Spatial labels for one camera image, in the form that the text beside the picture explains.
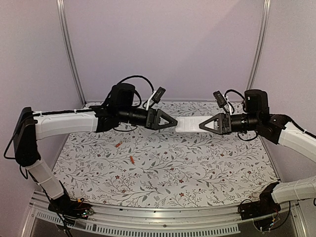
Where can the floral patterned table mat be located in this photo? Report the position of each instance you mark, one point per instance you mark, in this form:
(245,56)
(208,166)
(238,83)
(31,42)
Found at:
(171,169)

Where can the aluminium frame post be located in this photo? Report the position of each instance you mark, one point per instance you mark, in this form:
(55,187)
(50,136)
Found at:
(69,51)
(260,43)

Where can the front aluminium rail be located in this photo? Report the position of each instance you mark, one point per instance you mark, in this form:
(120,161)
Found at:
(123,221)

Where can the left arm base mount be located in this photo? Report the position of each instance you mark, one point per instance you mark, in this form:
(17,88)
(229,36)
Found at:
(70,208)

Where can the white remote control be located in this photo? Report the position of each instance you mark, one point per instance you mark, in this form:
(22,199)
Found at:
(190,124)

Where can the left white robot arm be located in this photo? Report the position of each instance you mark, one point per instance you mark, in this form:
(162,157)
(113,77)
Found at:
(116,109)

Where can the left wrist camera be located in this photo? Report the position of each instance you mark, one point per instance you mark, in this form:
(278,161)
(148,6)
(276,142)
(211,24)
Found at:
(158,94)

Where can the left aluminium frame post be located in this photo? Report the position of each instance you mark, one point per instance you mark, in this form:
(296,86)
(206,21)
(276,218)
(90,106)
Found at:
(69,51)

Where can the right aluminium frame post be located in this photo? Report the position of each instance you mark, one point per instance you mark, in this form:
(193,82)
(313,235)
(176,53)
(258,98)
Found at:
(260,43)

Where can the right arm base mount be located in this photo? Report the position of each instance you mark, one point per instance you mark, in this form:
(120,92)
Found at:
(252,209)

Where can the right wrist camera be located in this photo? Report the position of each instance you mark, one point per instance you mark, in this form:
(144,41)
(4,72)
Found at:
(221,101)

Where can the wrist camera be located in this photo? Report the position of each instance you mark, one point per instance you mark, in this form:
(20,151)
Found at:
(221,101)
(158,94)

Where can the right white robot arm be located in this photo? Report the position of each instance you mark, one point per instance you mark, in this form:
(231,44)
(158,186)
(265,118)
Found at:
(277,128)

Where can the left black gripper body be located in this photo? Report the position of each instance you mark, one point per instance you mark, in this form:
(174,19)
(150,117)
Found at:
(149,124)

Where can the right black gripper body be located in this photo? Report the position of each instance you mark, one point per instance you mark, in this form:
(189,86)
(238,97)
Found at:
(226,123)

